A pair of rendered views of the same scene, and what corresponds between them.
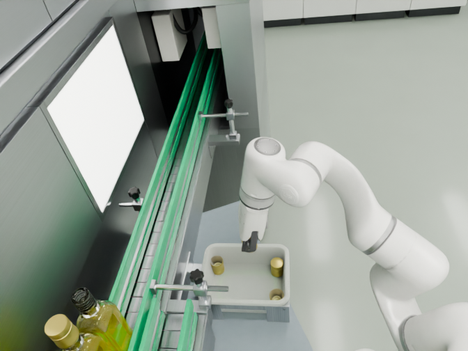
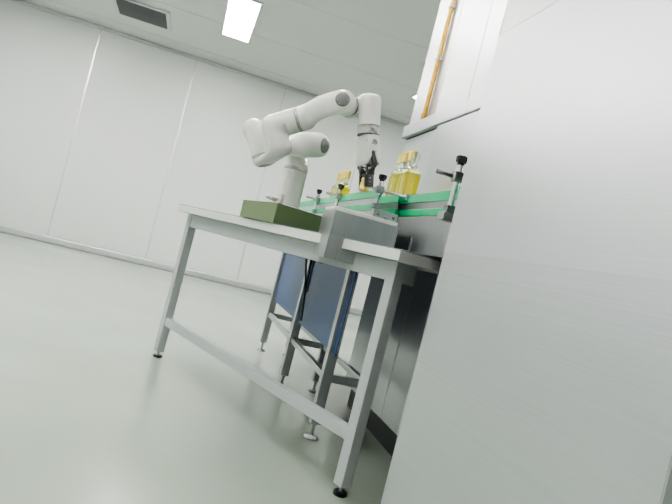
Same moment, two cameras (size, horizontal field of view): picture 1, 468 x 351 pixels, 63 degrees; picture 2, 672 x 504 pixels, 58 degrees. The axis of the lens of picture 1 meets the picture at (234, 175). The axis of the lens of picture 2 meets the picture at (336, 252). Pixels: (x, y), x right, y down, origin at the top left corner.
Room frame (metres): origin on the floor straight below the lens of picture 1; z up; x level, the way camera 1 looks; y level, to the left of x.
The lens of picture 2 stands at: (2.34, -0.91, 0.68)
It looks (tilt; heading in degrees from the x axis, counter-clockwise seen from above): 1 degrees up; 155
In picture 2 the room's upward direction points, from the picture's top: 14 degrees clockwise
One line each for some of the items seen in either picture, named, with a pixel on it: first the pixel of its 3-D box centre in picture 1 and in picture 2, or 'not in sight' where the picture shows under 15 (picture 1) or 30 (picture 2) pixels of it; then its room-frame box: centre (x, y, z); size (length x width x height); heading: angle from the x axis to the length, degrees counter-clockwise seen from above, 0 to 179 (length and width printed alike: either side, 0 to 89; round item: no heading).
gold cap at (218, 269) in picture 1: (217, 265); not in sight; (0.60, 0.08, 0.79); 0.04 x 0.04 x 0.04
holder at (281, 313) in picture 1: (235, 282); (364, 232); (0.54, 0.04, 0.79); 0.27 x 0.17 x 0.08; 79
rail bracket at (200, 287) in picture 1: (190, 290); (385, 193); (0.44, 0.13, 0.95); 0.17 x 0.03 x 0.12; 79
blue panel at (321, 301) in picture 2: not in sight; (324, 283); (-0.40, 0.38, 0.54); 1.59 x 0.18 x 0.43; 169
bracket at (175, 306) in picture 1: (190, 312); (383, 221); (0.44, 0.15, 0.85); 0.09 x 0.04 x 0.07; 79
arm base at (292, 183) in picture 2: not in sight; (287, 188); (0.07, -0.10, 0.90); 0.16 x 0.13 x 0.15; 98
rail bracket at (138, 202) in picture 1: (133, 207); not in sight; (0.72, 0.28, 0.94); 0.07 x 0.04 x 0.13; 79
